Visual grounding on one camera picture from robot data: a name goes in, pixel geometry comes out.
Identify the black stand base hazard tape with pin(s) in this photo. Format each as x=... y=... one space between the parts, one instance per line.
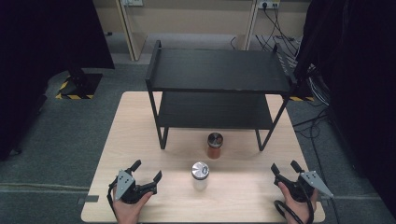
x=82 y=87
x=302 y=93

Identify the person's right hand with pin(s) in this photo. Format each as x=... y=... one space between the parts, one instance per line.
x=299 y=211

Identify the black two-tier shelf rack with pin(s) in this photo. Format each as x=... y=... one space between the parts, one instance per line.
x=218 y=70

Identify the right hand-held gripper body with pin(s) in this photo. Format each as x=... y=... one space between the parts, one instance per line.
x=311 y=182

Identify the grey tape strip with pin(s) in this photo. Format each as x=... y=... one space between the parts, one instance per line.
x=88 y=199

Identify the clear jar with silver lid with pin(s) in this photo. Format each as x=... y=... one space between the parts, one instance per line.
x=200 y=174

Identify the black curtain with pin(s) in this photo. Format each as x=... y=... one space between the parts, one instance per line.
x=37 y=62
x=358 y=77

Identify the white wall socket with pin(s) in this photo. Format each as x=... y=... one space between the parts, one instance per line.
x=269 y=3
x=133 y=2

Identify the person's left hand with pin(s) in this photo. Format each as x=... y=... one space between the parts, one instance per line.
x=127 y=213

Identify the red powder spice jar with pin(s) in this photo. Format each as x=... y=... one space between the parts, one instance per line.
x=214 y=146

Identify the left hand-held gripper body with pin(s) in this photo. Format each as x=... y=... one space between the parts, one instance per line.
x=126 y=185

